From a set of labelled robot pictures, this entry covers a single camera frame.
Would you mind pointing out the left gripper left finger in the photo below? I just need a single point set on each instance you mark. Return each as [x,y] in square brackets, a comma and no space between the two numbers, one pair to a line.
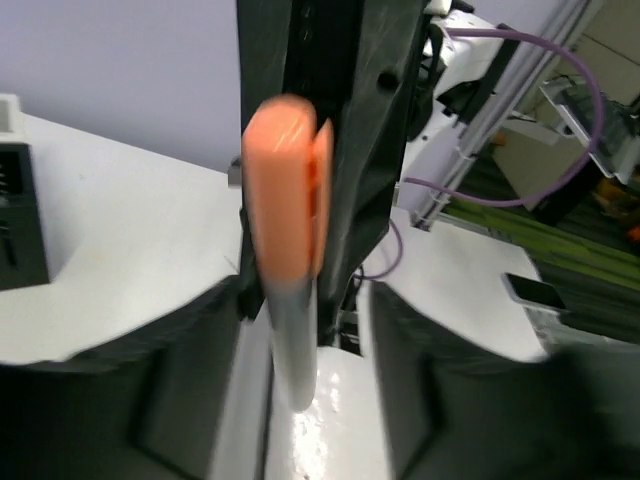
[146,405]

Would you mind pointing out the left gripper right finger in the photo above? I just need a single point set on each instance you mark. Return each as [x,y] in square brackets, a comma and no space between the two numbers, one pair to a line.
[454,410]

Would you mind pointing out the orange marker cap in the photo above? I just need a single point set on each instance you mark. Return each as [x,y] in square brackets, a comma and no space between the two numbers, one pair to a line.
[286,161]

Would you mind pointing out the orange frosted marker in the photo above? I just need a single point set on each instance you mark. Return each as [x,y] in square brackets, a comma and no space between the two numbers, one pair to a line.
[293,319]

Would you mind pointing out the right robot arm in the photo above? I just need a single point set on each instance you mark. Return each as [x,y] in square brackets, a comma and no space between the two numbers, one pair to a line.
[375,71]

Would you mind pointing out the smartphone on desk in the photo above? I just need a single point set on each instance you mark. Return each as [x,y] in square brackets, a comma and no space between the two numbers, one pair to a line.
[533,293]

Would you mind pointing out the black organizer container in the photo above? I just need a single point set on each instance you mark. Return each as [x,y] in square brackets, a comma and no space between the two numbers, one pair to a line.
[23,254]

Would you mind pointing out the white organizer container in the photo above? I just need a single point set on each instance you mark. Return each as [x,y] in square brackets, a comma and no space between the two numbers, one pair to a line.
[12,121]

